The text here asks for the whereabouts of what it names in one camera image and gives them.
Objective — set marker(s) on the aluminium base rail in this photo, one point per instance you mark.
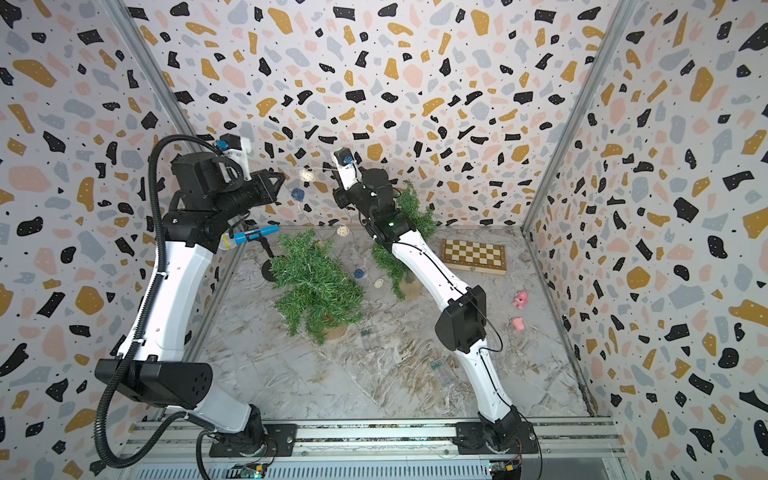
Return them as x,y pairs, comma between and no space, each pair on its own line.
444,448

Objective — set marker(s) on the wooden chess board box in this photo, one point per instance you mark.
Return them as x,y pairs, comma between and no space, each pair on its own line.
474,256

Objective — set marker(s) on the green christmas tree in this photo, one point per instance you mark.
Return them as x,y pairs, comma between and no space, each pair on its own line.
419,218
319,294

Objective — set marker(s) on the metal left corner post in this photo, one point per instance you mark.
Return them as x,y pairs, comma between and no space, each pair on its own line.
122,18

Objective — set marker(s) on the green right christmas tree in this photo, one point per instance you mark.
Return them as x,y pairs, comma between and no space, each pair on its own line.
419,218

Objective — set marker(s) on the metal right corner post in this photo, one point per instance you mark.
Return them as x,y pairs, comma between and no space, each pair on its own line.
604,54

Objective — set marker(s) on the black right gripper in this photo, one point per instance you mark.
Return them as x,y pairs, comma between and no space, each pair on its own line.
342,195

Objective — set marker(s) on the pink pig toy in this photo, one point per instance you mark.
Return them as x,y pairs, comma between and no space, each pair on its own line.
521,300

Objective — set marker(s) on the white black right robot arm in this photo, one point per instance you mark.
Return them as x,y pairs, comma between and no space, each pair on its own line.
461,327

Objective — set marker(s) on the blue toy microphone on stand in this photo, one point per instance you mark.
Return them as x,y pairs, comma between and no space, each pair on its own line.
231,239

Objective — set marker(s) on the green left christmas tree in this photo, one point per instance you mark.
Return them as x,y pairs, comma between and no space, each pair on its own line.
319,294

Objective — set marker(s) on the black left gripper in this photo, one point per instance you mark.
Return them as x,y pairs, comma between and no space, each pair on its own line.
261,180

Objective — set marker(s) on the metal corner post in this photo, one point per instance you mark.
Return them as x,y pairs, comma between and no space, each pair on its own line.
604,54
122,18

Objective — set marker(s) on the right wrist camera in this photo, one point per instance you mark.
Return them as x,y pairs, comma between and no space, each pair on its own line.
347,173

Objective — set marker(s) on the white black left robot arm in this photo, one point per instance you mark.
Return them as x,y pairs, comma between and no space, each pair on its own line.
149,366

